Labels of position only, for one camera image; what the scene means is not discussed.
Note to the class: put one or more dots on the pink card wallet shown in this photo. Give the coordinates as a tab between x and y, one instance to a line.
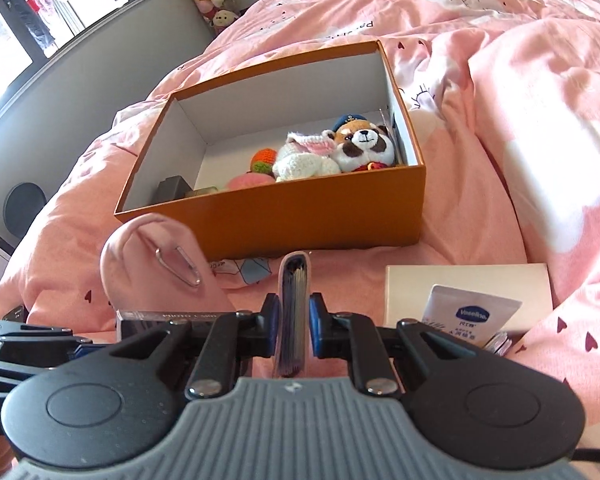
294	265

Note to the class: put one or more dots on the small gold box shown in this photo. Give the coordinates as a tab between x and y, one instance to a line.
202	191

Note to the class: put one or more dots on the small grey box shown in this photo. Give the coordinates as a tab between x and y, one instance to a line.
172	190

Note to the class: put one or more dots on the pink green fluffy plush ball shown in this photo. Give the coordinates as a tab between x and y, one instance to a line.
250	182

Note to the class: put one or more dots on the small silver metal object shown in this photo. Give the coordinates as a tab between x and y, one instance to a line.
497	344

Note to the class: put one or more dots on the beige flat box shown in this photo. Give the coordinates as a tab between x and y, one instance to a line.
405	290

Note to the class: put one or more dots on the metal paper clip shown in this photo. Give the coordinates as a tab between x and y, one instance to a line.
180	266

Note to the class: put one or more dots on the orange cardboard box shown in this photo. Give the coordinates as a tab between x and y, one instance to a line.
305	210

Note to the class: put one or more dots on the white hand cream tube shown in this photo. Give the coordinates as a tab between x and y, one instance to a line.
455	320

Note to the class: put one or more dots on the clear card box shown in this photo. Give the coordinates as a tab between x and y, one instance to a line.
155	316

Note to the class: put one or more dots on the clear plastic packet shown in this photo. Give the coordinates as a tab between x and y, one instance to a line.
387	120

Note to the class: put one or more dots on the geometric patterned packet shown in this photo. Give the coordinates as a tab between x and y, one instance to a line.
250	270

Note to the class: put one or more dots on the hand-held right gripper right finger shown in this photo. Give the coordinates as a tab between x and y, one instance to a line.
318	325

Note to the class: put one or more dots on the pink printed blanket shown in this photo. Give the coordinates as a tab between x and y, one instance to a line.
530	110

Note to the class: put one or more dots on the red panda plush toy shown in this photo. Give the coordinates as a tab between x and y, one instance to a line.
365	145

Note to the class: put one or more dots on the white pink crochet toy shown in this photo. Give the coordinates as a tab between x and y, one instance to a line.
300	160

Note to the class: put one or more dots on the dark round object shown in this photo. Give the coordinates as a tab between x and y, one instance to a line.
25	207

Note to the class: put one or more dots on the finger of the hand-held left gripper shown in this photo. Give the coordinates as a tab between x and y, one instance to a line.
30	332
10	372

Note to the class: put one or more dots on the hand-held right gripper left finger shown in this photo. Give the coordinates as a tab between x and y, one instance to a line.
271	325

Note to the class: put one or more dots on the orange crochet ball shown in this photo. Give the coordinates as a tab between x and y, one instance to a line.
262	160

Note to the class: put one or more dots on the pink fabric pouch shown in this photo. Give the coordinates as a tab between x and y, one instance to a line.
140	260

